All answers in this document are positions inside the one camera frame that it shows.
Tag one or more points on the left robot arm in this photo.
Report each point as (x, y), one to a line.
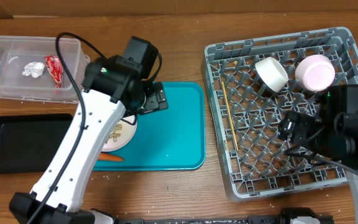
(112, 89)

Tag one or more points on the rice and peanut scraps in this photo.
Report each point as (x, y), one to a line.
(115, 133)

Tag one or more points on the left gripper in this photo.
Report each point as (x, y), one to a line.
(155, 98)

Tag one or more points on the teal serving tray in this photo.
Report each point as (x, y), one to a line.
(172, 139)

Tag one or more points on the white bowl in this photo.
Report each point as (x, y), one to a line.
(315, 73)
(272, 73)

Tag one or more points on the black tray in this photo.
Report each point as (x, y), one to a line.
(28, 143)

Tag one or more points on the white tissue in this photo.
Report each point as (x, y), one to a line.
(34, 69)

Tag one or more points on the grey dishwasher rack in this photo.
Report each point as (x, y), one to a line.
(260, 168)

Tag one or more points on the orange carrot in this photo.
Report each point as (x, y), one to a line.
(110, 157)

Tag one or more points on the clear plastic bin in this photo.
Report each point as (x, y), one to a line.
(18, 51)

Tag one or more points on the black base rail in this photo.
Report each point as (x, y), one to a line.
(301, 215)

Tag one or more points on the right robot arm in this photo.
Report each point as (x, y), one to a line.
(330, 137)

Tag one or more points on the red snack wrapper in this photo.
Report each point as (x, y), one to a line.
(55, 69)

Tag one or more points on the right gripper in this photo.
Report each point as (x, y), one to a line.
(305, 127)

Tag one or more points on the pink plate with food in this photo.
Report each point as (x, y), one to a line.
(127, 133)

